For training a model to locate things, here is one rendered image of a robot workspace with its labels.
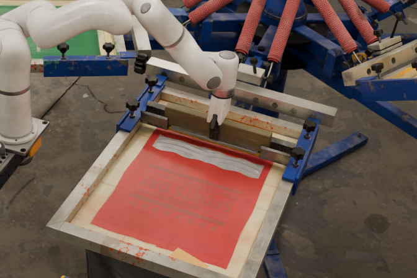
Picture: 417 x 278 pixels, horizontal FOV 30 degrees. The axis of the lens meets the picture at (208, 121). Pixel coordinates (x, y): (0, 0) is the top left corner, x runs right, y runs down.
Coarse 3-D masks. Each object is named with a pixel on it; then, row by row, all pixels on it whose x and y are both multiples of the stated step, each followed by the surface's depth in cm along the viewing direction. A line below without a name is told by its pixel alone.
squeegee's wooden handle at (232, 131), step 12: (168, 108) 251; (180, 108) 251; (180, 120) 252; (192, 120) 251; (204, 120) 249; (228, 120) 249; (204, 132) 252; (228, 132) 249; (240, 132) 247; (252, 132) 246; (264, 132) 246; (240, 144) 250; (252, 144) 248; (264, 144) 246
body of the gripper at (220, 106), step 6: (216, 96) 240; (210, 102) 241; (216, 102) 240; (222, 102) 240; (228, 102) 244; (210, 108) 242; (216, 108) 241; (222, 108) 241; (228, 108) 247; (210, 114) 243; (222, 114) 242; (210, 120) 244; (222, 120) 244
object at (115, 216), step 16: (160, 128) 259; (192, 144) 254; (208, 144) 255; (144, 160) 245; (160, 160) 246; (176, 160) 246; (192, 160) 247; (128, 176) 238; (128, 192) 232; (112, 208) 226; (128, 208) 226; (96, 224) 220; (112, 224) 221; (128, 224) 221; (144, 224) 222; (160, 224) 223; (144, 240) 217
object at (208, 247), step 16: (256, 160) 251; (208, 176) 242; (224, 176) 243; (240, 176) 243; (256, 192) 238; (240, 208) 231; (176, 224) 223; (240, 224) 226; (160, 240) 218; (176, 240) 218; (192, 240) 219; (208, 240) 219; (224, 240) 220; (208, 256) 214; (224, 256) 215
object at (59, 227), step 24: (168, 96) 270; (192, 96) 270; (240, 120) 266; (264, 120) 263; (120, 144) 244; (96, 168) 234; (72, 192) 224; (288, 192) 234; (72, 216) 220; (72, 240) 212; (96, 240) 210; (120, 240) 211; (264, 240) 217; (144, 264) 208; (168, 264) 206; (192, 264) 207
